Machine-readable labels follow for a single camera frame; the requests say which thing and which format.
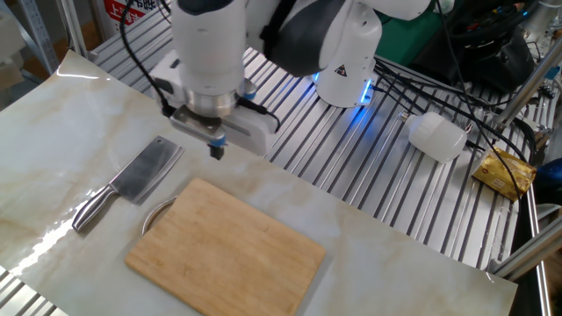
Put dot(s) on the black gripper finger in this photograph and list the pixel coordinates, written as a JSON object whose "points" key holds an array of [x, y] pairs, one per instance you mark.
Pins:
{"points": [[213, 151], [221, 152]]}

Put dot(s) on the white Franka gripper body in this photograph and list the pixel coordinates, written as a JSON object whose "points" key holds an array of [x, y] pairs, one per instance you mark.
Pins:
{"points": [[250, 131]]}

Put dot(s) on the steel cleaver knife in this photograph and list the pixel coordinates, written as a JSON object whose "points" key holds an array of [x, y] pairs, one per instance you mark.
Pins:
{"points": [[140, 171]]}

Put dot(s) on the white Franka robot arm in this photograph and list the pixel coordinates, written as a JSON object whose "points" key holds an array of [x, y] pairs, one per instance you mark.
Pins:
{"points": [[211, 39]]}

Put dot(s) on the wooden cutting board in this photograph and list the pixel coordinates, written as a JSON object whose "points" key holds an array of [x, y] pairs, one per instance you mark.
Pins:
{"points": [[228, 250]]}

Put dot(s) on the marble pattern table mat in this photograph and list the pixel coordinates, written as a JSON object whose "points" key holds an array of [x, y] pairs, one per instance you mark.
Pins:
{"points": [[66, 131]]}

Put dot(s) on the red and white sign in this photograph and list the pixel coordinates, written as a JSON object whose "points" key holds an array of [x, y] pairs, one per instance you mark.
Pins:
{"points": [[120, 11]]}

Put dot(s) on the green box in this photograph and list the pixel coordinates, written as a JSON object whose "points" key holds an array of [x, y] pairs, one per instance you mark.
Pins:
{"points": [[408, 37]]}

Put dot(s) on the white LED bulb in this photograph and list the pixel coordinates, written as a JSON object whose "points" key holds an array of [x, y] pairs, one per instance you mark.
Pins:
{"points": [[437, 136]]}

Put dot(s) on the grey perforated shelf upright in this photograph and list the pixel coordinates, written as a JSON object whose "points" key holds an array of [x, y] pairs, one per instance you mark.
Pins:
{"points": [[37, 30]]}

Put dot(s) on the black bag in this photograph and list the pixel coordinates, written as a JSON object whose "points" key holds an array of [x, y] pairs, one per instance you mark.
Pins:
{"points": [[487, 48]]}

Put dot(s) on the gold foil packet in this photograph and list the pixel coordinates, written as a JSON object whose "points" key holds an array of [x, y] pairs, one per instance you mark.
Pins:
{"points": [[502, 173]]}

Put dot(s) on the dark blue round object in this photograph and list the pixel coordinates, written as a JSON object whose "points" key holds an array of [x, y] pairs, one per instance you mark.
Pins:
{"points": [[551, 180]]}

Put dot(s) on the aluminium profile beam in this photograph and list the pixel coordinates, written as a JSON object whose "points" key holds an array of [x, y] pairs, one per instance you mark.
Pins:
{"points": [[531, 252]]}

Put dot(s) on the silver gripper-mounted camera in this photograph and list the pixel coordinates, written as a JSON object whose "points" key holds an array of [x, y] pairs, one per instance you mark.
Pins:
{"points": [[195, 123]]}

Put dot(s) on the slanted aluminium profile post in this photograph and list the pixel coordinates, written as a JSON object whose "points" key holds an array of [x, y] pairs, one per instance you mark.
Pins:
{"points": [[527, 85]]}

